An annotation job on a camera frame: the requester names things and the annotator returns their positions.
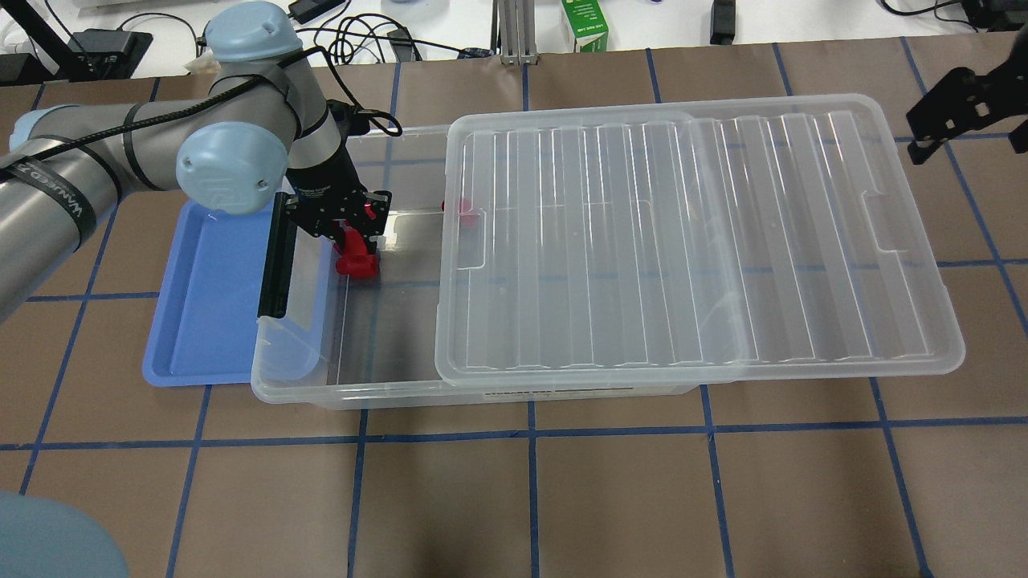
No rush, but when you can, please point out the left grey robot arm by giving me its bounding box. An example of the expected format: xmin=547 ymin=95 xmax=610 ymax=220
xmin=1 ymin=1 xmax=395 ymax=318

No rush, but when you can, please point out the green white carton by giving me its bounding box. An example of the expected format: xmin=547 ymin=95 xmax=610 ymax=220
xmin=559 ymin=0 xmax=610 ymax=55

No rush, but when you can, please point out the black device on table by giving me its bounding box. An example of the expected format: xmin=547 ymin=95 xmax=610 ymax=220
xmin=709 ymin=0 xmax=736 ymax=45

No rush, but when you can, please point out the clear plastic storage box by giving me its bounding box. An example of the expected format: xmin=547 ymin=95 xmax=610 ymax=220
xmin=252 ymin=120 xmax=745 ymax=409

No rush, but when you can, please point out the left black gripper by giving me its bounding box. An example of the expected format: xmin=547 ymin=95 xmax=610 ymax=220
xmin=285 ymin=148 xmax=393 ymax=256

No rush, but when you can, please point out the black cable bundle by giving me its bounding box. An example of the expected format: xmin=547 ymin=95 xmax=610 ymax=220
xmin=297 ymin=12 xmax=495 ymax=71

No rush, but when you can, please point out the red block from tray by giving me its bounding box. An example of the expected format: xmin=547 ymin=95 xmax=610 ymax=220
xmin=333 ymin=227 xmax=381 ymax=279

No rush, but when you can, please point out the clear plastic box lid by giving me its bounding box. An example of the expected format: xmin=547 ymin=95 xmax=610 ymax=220
xmin=434 ymin=94 xmax=965 ymax=391

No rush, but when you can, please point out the blue plastic tray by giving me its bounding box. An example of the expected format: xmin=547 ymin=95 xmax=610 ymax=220
xmin=142 ymin=198 xmax=330 ymax=389

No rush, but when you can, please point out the black power adapter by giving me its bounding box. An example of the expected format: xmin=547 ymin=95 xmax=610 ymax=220
xmin=287 ymin=0 xmax=348 ymax=23

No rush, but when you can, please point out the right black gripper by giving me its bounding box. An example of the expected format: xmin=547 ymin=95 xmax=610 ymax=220
xmin=906 ymin=32 xmax=1027 ymax=165

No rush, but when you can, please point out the aluminium frame post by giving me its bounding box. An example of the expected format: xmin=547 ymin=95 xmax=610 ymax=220
xmin=492 ymin=0 xmax=537 ymax=66

